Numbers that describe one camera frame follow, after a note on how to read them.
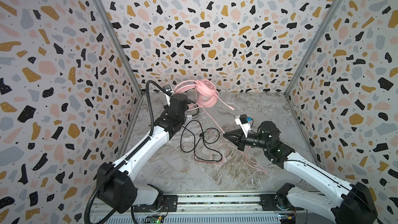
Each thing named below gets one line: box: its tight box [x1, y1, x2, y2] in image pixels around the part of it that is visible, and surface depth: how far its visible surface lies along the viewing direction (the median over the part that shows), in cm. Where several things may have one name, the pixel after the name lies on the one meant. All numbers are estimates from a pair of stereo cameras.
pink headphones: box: [173, 78, 235, 111], surface depth 73 cm
